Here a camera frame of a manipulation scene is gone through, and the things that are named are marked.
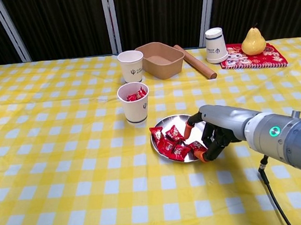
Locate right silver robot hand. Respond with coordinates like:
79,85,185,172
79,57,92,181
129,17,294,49
181,100,264,165

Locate red candies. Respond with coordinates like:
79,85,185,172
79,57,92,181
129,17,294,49
125,86,148,102
149,122,209,163

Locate round steel plate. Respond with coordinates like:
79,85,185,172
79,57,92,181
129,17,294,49
148,112,214,166

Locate upturned white paper cup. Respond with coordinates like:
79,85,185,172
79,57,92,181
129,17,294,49
203,27,229,65

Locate wooden rolling pin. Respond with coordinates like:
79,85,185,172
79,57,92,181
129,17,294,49
173,41,218,82

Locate brown paper food box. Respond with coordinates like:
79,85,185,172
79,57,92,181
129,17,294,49
134,39,187,82

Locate red cartoon spiral notebook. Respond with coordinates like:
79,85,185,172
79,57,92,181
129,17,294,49
218,39,289,73

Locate yellow pear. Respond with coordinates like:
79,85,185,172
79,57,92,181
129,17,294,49
239,22,267,57

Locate yellow checkered tablecloth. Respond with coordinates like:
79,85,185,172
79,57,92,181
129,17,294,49
0,37,301,225

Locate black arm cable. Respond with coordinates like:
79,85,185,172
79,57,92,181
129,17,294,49
257,153,293,225

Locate aluminium partition post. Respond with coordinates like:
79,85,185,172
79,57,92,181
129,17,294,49
195,0,220,48
100,0,123,56
0,0,32,64

